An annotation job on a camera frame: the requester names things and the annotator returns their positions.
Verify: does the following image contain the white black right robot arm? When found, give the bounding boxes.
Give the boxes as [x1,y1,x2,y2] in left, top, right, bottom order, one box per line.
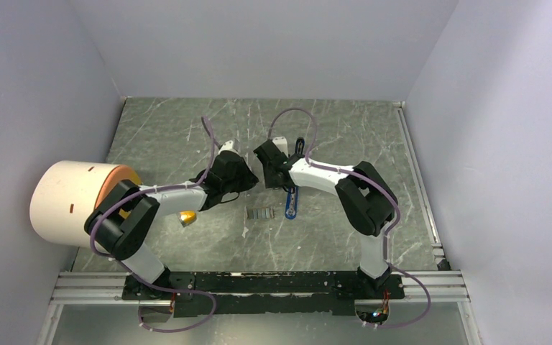
[254,139,400,298]

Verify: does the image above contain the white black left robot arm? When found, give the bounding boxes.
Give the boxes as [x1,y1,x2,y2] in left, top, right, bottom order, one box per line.
[84,150,259,299]

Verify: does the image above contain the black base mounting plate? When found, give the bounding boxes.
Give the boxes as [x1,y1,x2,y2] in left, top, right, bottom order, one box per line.
[121,270,405,318]

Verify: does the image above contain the grey staple strips tray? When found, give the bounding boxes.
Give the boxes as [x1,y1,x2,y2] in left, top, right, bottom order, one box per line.
[246,207,275,220]

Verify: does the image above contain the white orange cylinder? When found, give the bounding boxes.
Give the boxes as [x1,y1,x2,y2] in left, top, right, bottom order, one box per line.
[29,160,142,248]

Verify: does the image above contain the yellow tape roll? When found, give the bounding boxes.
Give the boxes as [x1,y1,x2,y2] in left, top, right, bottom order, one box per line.
[178,211,197,227]

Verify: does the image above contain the aluminium rail frame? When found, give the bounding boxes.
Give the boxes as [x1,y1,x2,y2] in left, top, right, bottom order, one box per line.
[29,101,470,325]

